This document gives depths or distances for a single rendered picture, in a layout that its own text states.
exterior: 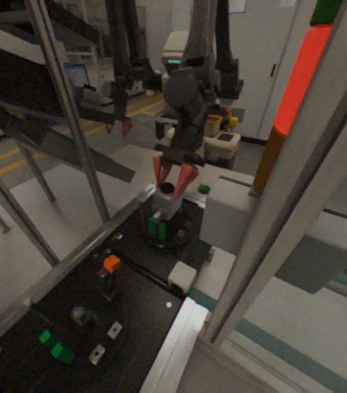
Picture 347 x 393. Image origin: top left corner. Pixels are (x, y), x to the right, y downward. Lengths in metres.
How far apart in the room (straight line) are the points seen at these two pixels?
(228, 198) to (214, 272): 0.34
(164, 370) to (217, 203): 0.30
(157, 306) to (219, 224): 0.25
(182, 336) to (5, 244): 0.61
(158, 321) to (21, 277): 0.42
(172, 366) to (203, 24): 0.63
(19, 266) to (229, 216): 0.63
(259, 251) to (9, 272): 0.66
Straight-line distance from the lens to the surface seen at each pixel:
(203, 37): 0.49
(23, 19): 0.46
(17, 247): 0.76
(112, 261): 0.34
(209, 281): 0.49
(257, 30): 3.30
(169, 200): 0.37
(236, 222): 0.19
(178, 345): 0.41
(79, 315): 0.35
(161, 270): 0.43
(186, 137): 0.38
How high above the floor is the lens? 1.35
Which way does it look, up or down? 40 degrees down
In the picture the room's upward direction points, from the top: straight up
